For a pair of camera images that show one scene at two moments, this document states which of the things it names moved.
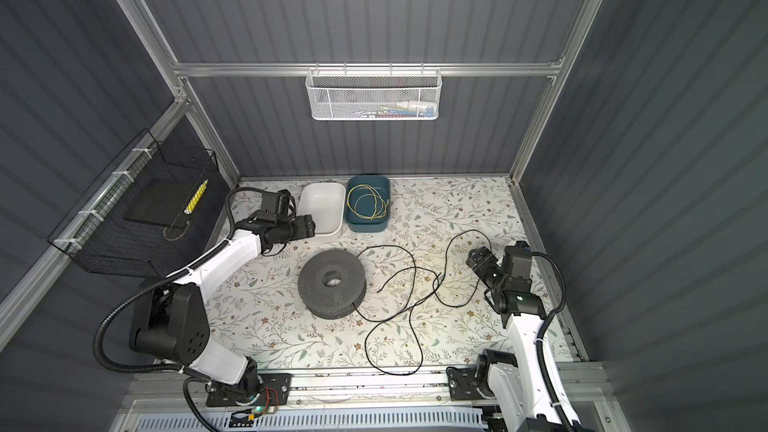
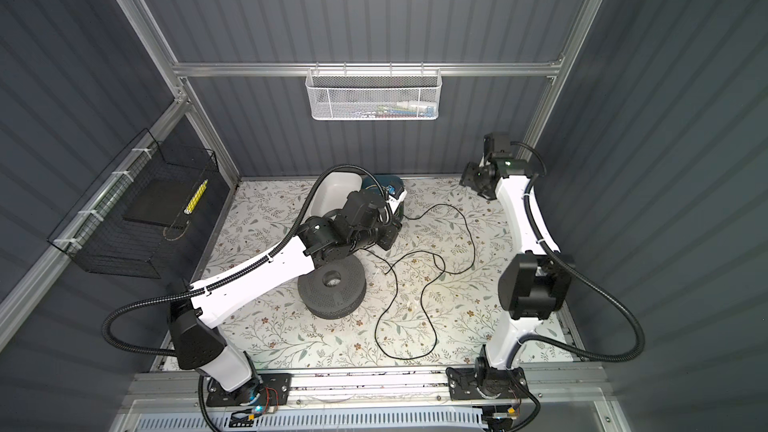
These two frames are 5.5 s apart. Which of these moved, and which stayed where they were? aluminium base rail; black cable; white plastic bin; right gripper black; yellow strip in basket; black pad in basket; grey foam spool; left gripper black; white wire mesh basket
Moved: right gripper black; left gripper black; black cable; white plastic bin
Stayed: aluminium base rail; black pad in basket; yellow strip in basket; white wire mesh basket; grey foam spool
